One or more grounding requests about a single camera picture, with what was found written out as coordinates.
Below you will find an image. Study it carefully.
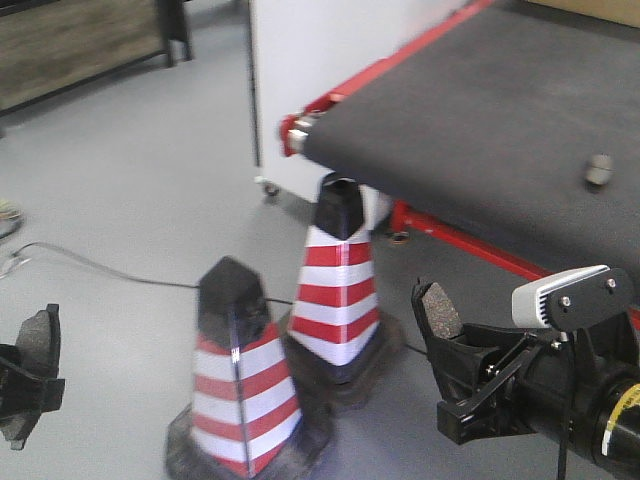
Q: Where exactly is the striped traffic cone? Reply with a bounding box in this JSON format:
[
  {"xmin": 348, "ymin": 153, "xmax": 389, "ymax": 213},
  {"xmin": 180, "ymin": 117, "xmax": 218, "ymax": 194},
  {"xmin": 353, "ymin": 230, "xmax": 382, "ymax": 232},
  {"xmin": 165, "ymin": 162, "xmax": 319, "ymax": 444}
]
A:
[
  {"xmin": 282, "ymin": 173, "xmax": 404, "ymax": 410},
  {"xmin": 165, "ymin": 256, "xmax": 333, "ymax": 479}
]

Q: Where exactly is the wooden black-framed shelf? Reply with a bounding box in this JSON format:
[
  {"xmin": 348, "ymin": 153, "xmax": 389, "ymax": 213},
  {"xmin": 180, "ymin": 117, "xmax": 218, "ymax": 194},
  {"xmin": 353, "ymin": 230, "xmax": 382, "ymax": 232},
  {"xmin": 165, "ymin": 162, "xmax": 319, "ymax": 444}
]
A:
[{"xmin": 1, "ymin": 0, "xmax": 193, "ymax": 116}]

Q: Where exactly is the white cabinet on casters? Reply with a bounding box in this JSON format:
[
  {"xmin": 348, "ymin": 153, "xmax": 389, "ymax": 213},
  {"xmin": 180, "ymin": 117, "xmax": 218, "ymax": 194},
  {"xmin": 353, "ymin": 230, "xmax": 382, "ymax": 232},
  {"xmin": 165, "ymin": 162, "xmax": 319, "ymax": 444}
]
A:
[{"xmin": 248, "ymin": 1, "xmax": 464, "ymax": 231}]

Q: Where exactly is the far striped traffic cone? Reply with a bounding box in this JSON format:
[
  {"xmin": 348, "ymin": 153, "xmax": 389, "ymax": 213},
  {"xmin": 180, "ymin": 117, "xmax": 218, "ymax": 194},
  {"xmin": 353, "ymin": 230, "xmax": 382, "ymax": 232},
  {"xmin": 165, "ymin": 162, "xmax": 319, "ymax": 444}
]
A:
[{"xmin": 282, "ymin": 173, "xmax": 404, "ymax": 410}]

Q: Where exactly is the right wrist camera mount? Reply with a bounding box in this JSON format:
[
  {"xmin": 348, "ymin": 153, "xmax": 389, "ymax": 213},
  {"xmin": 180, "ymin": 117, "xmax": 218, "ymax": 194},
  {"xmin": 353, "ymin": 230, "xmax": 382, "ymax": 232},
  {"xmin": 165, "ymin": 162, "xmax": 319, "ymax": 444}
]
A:
[{"xmin": 511, "ymin": 265, "xmax": 635, "ymax": 332}]

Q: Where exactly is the near striped traffic cone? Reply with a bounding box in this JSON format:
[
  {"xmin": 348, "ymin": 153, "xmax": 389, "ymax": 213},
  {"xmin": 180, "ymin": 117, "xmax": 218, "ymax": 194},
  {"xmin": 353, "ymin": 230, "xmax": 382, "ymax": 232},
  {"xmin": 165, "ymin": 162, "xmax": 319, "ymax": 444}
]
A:
[{"xmin": 165, "ymin": 256, "xmax": 333, "ymax": 479}]

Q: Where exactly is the black conveyor belt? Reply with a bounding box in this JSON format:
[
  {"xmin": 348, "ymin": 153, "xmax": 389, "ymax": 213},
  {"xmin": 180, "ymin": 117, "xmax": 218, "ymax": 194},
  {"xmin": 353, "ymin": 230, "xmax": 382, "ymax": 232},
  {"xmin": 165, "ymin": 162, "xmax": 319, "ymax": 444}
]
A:
[{"xmin": 301, "ymin": 0, "xmax": 640, "ymax": 281}]

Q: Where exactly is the black floor cable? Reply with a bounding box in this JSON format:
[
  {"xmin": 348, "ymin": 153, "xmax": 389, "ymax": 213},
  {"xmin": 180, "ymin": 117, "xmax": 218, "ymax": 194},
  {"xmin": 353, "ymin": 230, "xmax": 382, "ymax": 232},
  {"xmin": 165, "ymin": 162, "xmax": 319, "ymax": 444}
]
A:
[{"xmin": 0, "ymin": 241, "xmax": 431, "ymax": 356}]

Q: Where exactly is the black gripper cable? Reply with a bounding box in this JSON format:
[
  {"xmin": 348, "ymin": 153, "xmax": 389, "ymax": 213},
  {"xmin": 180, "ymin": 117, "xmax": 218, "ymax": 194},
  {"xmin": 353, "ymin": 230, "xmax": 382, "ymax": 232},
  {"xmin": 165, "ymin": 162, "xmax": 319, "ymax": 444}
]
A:
[{"xmin": 554, "ymin": 329, "xmax": 576, "ymax": 480}]

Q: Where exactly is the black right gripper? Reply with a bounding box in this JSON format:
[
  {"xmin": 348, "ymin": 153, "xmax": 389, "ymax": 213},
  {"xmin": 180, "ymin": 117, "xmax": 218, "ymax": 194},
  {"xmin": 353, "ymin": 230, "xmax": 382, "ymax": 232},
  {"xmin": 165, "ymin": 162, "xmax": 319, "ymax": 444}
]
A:
[{"xmin": 419, "ymin": 319, "xmax": 625, "ymax": 450}]

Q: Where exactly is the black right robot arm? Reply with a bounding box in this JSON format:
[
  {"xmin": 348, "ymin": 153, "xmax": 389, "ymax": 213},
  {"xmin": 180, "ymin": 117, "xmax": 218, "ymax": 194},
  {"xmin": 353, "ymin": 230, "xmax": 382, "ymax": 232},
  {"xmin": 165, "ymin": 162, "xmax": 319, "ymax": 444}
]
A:
[{"xmin": 417, "ymin": 314, "xmax": 639, "ymax": 479}]

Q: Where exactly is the cable bundle on floor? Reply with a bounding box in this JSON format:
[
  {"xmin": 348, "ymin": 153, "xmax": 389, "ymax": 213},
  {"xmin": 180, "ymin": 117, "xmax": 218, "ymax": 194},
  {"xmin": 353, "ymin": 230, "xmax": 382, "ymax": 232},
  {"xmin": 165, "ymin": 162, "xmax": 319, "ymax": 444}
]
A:
[{"xmin": 0, "ymin": 197, "xmax": 26, "ymax": 241}]

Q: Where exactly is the red conveyor frame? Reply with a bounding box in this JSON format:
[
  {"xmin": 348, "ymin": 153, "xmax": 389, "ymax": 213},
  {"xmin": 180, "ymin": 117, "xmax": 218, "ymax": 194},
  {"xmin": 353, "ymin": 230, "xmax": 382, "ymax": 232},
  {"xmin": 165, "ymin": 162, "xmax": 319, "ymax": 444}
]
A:
[{"xmin": 276, "ymin": 0, "xmax": 640, "ymax": 321}]

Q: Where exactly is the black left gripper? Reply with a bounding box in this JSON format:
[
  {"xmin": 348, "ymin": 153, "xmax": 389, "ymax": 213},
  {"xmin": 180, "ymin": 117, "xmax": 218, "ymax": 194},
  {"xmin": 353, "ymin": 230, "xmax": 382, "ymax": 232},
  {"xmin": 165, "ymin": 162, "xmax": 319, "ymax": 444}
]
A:
[{"xmin": 1, "ymin": 344, "xmax": 66, "ymax": 440}]

